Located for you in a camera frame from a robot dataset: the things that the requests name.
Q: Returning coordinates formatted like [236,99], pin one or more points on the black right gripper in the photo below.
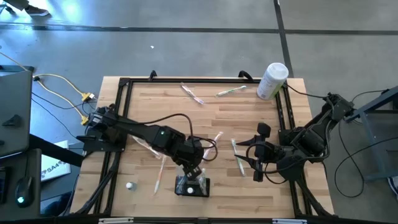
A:
[269,154]

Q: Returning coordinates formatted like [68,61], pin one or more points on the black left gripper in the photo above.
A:
[191,152]

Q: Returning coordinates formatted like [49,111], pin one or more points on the green toothbrush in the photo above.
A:
[203,183]
[242,169]
[231,91]

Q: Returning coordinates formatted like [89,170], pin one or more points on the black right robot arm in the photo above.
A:
[311,140]

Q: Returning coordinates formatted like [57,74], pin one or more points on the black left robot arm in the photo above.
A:
[140,130]

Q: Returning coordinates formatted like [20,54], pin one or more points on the red wrapped toothbrush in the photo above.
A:
[218,137]

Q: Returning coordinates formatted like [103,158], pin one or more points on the white wipes canister green label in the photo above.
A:
[273,77]

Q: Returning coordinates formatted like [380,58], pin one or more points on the pink purple wrapped toothbrush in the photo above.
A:
[191,93]

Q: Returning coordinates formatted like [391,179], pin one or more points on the grey metal cart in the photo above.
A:
[379,101]

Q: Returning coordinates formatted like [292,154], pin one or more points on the white printed box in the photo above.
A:
[54,171]

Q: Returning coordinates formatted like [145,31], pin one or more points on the person's shoe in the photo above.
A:
[394,186]
[37,11]

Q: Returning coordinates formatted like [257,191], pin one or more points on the black computer mouse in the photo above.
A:
[25,189]

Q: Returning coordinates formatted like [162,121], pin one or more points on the dark grey desk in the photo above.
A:
[9,211]

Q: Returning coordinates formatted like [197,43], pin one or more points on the black keyboard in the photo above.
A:
[2,186]

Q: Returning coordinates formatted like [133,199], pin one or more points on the grey monitor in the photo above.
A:
[15,93]

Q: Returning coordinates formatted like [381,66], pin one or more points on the person's leg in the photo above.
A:
[15,3]

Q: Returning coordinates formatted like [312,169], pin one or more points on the silver frame bracket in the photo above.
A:
[116,220]
[289,221]

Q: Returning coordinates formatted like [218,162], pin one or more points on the black aluminium frame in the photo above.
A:
[202,80]

